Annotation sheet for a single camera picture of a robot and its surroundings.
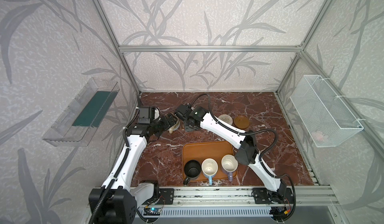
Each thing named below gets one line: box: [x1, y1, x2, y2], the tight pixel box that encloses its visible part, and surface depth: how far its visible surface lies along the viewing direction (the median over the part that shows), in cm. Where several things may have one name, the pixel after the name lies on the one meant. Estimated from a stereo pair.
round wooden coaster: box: [233, 115, 250, 129], surface depth 104 cm
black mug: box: [183, 159, 201, 186], surface depth 77 cm
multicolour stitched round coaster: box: [218, 114, 233, 125], surface depth 107 cm
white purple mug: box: [221, 154, 239, 182], surface depth 78 cm
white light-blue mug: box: [201, 158, 219, 186], surface depth 77 cm
